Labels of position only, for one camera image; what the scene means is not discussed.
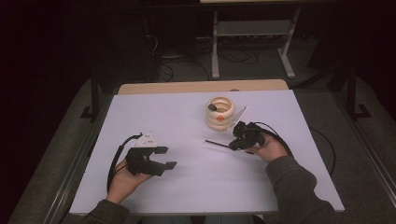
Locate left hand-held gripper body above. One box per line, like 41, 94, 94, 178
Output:
125, 132, 166, 177

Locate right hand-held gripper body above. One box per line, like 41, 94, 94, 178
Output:
229, 105, 266, 148

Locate thin black pen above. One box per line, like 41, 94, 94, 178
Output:
205, 139, 255, 155

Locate cream ribbed pen holder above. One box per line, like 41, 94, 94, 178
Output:
205, 95, 236, 132

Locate person's right hand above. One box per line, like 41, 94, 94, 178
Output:
247, 132, 290, 163

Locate person's left hand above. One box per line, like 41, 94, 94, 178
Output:
106, 159, 153, 203

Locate white board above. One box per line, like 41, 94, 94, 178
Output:
68, 89, 346, 217

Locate wooden table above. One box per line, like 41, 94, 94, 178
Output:
117, 78, 290, 95

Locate black metal stand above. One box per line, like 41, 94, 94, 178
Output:
346, 65, 373, 121
79, 69, 101, 121

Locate grey metal stand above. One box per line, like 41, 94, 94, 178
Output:
210, 8, 302, 79

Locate left hand-held gripper cable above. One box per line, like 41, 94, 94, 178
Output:
106, 133, 144, 194

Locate hand-held gripper cable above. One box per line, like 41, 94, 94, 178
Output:
253, 120, 337, 177
106, 133, 144, 194

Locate right hand-held gripper cable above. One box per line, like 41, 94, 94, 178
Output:
253, 120, 337, 177

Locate black floor cables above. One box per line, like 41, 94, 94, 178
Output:
157, 46, 260, 82

